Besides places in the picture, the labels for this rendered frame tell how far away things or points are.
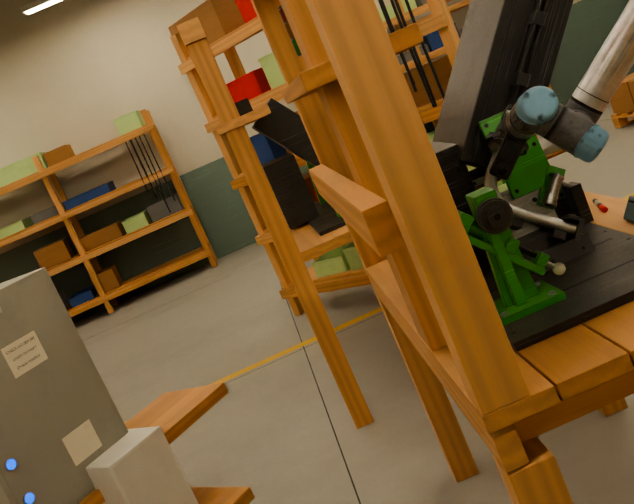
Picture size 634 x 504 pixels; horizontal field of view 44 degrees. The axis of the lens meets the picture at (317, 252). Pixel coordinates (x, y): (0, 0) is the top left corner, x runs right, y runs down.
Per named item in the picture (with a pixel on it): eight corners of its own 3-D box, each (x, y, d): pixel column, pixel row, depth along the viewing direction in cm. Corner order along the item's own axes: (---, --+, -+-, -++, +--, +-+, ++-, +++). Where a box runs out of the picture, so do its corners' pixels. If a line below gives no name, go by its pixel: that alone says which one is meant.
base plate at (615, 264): (522, 207, 262) (520, 201, 261) (712, 266, 153) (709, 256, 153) (407, 257, 261) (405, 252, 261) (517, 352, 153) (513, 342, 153)
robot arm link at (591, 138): (609, 126, 163) (563, 100, 164) (613, 135, 153) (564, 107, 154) (587, 158, 166) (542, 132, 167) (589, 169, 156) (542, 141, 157)
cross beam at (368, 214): (332, 188, 265) (322, 163, 264) (406, 246, 137) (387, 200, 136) (318, 193, 265) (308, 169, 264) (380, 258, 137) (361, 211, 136)
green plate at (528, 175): (548, 186, 198) (513, 112, 200) (557, 180, 190) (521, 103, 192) (506, 204, 198) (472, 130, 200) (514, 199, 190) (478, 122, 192)
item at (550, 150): (570, 138, 219) (566, 128, 219) (594, 139, 203) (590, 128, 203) (443, 194, 219) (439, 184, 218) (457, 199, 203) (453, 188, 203)
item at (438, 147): (474, 246, 232) (432, 140, 226) (507, 264, 203) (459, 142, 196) (417, 270, 232) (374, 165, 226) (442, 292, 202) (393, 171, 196)
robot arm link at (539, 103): (550, 130, 153) (513, 108, 154) (536, 143, 164) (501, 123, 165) (571, 97, 154) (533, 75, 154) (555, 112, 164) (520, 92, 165)
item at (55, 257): (217, 266, 1017) (143, 106, 977) (-13, 368, 1002) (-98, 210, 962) (218, 259, 1070) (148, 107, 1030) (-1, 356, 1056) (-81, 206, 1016)
